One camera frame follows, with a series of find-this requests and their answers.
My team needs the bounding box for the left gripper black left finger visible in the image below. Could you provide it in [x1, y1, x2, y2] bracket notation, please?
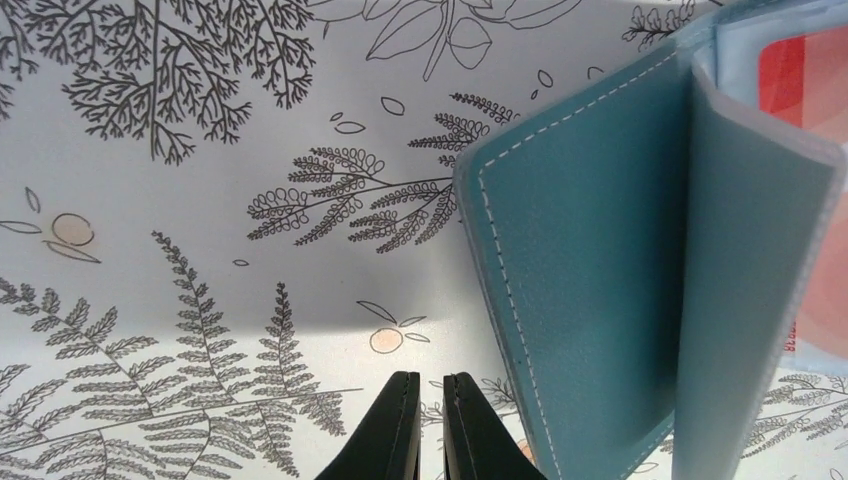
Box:
[317, 371, 421, 480]

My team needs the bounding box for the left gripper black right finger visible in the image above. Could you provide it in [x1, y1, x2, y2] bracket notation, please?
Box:
[443, 372, 545, 480]

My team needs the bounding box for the floral patterned table mat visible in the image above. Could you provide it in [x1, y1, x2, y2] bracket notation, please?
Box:
[1, 1, 847, 479]

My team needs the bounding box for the teal leather card holder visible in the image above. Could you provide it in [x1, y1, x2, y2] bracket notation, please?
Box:
[454, 1, 847, 479]

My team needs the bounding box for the white card red circle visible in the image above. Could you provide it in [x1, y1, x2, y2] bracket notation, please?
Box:
[757, 25, 848, 359]

